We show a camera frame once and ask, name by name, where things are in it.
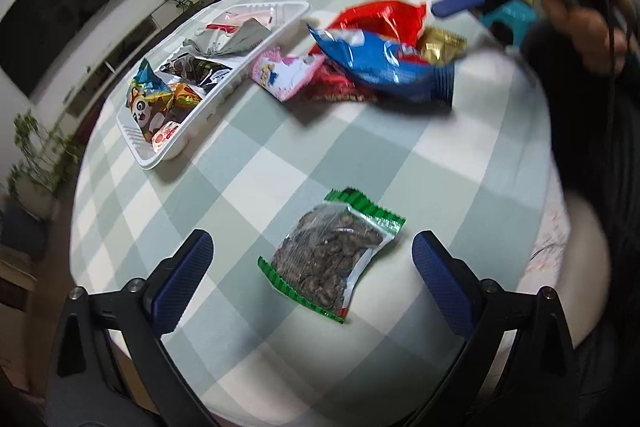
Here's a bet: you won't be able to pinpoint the black snack packet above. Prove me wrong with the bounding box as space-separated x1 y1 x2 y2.
160 53 234 88

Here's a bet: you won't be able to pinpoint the floral table cover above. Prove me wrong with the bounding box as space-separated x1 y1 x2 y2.
520 167 572 293

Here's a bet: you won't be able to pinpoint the panda print snack packet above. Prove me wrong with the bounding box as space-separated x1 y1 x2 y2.
125 58 174 144

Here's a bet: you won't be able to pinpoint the teal plastic stool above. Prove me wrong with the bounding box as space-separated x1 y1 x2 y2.
481 1 540 46

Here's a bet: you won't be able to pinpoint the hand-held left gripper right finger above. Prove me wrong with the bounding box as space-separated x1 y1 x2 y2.
412 230 584 427

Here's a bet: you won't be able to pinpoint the person's right hand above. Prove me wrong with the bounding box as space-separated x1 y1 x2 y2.
542 0 640 76

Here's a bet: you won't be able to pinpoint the blue snack packet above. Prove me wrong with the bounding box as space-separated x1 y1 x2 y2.
305 24 455 108

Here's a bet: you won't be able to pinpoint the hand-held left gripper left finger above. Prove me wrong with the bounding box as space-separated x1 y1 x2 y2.
46 229 221 427

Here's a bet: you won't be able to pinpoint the tall plant blue pot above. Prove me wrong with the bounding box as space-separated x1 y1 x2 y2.
0 207 50 261

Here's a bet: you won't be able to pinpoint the orange yellow snack packet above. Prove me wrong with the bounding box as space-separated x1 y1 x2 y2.
169 82 207 111

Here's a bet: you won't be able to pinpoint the white television cabinet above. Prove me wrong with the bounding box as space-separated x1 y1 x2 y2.
62 14 169 121

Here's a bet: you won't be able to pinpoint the pale pink clear pouch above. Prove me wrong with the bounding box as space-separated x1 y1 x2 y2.
206 6 275 34

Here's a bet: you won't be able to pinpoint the clear seed packet green edges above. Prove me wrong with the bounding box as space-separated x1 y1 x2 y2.
257 187 406 325

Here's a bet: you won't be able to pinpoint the white plastic tray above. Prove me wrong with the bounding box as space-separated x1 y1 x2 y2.
116 0 312 172

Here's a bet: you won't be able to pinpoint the gold snack packet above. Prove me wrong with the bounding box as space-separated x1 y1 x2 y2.
416 27 467 66

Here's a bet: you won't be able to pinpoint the red foil snack packet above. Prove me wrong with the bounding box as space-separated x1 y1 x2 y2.
309 0 430 58

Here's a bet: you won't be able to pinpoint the pink snack packet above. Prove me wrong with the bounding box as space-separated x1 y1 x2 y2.
249 48 327 102

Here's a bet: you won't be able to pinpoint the person's right forearm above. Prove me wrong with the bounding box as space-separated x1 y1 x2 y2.
519 21 640 427

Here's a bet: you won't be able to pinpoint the wall television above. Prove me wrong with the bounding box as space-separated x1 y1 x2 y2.
0 0 139 100

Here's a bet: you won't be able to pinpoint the red white candy packet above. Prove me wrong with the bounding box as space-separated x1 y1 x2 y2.
149 119 182 154

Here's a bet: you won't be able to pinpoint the silver pouch red stripe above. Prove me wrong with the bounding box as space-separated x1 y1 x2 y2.
182 19 274 58

